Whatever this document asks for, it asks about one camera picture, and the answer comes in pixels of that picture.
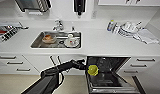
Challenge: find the yellow plastic bowl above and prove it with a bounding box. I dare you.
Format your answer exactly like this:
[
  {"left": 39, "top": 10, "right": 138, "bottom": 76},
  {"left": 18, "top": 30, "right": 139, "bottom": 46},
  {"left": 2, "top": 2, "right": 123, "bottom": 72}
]
[{"left": 87, "top": 64, "right": 99, "bottom": 77}]

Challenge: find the chrome kitchen faucet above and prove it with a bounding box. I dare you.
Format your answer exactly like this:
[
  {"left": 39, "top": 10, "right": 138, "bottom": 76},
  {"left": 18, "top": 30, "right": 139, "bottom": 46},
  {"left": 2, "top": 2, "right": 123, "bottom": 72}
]
[{"left": 51, "top": 18, "right": 65, "bottom": 32}]

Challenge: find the white kitchen drawer unit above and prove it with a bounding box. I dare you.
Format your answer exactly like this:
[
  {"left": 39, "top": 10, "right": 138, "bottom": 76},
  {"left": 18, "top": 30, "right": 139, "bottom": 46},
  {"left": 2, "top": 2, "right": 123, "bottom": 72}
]
[
  {"left": 0, "top": 54, "right": 43, "bottom": 76},
  {"left": 117, "top": 56, "right": 160, "bottom": 77}
]

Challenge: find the white kitchen cloth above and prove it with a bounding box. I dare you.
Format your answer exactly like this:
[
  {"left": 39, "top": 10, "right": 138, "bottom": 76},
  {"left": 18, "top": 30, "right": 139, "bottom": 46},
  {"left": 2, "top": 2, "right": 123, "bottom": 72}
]
[{"left": 132, "top": 28, "right": 160, "bottom": 45}]

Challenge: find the white upper kitchen cabinet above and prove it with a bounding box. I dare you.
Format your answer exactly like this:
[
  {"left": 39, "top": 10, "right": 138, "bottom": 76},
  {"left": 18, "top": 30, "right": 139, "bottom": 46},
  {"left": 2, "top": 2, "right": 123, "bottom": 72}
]
[{"left": 97, "top": 0, "right": 160, "bottom": 7}]

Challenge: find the stainless steel dishwasher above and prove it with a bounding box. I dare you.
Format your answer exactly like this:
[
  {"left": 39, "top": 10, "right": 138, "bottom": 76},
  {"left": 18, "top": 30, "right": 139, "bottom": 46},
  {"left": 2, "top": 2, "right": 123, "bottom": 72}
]
[{"left": 84, "top": 55, "right": 145, "bottom": 94}]

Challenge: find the white patterned mug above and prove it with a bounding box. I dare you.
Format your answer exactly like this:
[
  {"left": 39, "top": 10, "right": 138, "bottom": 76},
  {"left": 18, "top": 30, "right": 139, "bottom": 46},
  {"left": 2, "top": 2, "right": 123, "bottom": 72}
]
[{"left": 65, "top": 32, "right": 81, "bottom": 47}]

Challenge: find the stainless steel sink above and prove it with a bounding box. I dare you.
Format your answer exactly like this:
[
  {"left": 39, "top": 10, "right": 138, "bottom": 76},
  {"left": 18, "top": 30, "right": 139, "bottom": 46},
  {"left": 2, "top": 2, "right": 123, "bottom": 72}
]
[{"left": 29, "top": 30, "right": 83, "bottom": 50}]

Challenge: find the small chrome tap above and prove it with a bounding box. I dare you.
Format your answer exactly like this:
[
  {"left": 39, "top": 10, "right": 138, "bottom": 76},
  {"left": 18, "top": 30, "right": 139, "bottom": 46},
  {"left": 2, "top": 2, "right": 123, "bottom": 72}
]
[{"left": 70, "top": 25, "right": 76, "bottom": 32}]

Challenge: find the white base cabinet with doors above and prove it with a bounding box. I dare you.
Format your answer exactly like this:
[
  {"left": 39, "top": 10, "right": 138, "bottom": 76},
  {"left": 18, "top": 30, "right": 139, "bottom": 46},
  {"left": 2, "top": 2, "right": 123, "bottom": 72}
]
[{"left": 22, "top": 54, "right": 87, "bottom": 76}]

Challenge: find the brown bowl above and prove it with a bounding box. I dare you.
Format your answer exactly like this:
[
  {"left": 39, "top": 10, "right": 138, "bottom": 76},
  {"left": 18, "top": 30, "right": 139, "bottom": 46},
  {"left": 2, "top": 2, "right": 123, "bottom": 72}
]
[{"left": 41, "top": 32, "right": 58, "bottom": 45}]

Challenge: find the clear soap bottle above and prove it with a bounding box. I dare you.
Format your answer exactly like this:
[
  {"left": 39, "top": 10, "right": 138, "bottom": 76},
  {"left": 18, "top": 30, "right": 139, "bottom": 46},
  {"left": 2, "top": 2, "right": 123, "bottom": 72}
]
[{"left": 106, "top": 19, "right": 116, "bottom": 33}]

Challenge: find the stack of white dishes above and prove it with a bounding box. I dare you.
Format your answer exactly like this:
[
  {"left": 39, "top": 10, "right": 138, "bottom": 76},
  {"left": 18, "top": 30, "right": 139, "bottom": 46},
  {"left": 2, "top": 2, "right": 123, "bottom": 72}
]
[{"left": 117, "top": 20, "right": 143, "bottom": 39}]

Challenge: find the grey paper towel dispenser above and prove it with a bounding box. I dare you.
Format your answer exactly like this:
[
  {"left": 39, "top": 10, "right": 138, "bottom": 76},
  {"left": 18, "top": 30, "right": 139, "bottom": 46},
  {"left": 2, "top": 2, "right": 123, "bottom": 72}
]
[{"left": 14, "top": 0, "right": 52, "bottom": 16}]

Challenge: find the grey dish tray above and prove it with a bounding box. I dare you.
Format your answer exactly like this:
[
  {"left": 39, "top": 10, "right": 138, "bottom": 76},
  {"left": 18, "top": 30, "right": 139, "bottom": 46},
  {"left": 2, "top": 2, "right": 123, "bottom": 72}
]
[{"left": 0, "top": 25, "right": 19, "bottom": 43}]

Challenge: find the red flat item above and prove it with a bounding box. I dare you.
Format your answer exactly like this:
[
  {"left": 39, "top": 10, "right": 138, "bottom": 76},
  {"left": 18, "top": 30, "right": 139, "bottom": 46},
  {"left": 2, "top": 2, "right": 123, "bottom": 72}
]
[{"left": 0, "top": 27, "right": 8, "bottom": 35}]

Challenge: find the white wall outlet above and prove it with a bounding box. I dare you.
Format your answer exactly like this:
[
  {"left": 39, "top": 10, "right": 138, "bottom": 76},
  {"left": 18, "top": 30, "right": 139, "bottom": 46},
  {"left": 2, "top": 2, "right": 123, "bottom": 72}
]
[{"left": 91, "top": 10, "right": 98, "bottom": 20}]

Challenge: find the black wall soap dispenser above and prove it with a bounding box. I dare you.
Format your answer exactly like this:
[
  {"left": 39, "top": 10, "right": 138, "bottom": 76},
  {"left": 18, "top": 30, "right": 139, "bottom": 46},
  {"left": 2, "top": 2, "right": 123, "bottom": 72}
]
[{"left": 73, "top": 0, "right": 87, "bottom": 16}]

